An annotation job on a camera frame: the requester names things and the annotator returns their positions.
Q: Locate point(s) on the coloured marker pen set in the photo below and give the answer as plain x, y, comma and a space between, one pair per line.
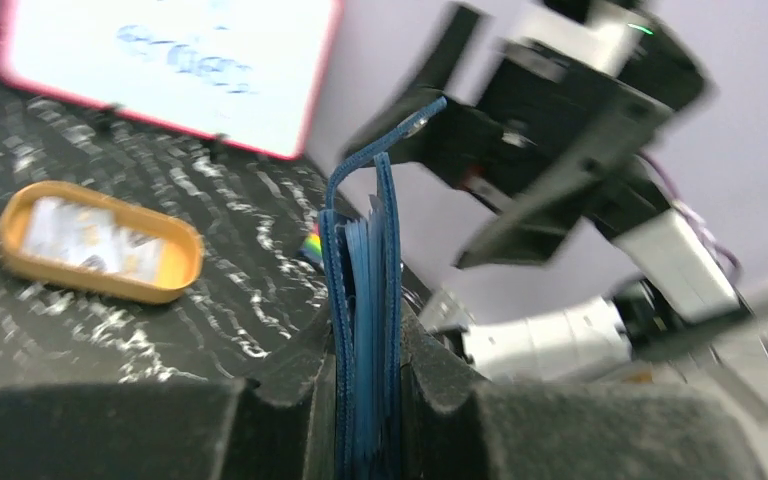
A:
311, 249

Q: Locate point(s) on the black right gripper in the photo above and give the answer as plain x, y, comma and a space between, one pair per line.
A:
581, 89

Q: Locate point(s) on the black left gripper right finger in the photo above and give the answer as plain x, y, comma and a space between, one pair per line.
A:
458, 425

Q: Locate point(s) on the yellow oval tray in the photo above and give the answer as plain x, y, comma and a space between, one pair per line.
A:
180, 264

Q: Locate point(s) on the silver credit card stack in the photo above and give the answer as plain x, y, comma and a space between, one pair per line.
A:
89, 237

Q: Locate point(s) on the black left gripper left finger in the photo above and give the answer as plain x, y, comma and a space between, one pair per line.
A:
275, 422

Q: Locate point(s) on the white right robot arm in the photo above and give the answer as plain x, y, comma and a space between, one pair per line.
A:
681, 302

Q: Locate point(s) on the pink framed whiteboard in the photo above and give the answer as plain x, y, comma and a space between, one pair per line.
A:
246, 72

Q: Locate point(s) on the blue leather card holder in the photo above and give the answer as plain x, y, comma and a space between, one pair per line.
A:
363, 268

